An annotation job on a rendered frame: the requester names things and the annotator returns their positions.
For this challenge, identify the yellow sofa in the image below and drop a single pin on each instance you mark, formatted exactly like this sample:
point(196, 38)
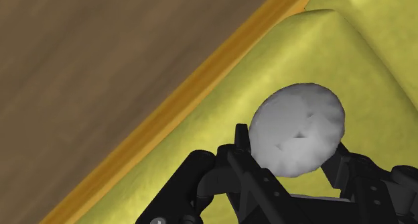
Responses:
point(294, 53)

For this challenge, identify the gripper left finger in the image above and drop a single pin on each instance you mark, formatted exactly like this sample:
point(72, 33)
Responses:
point(235, 171)

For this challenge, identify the white round ball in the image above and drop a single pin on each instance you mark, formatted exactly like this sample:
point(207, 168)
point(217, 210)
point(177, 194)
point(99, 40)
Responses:
point(296, 130)

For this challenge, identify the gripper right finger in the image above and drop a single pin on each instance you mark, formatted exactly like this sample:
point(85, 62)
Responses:
point(365, 181)

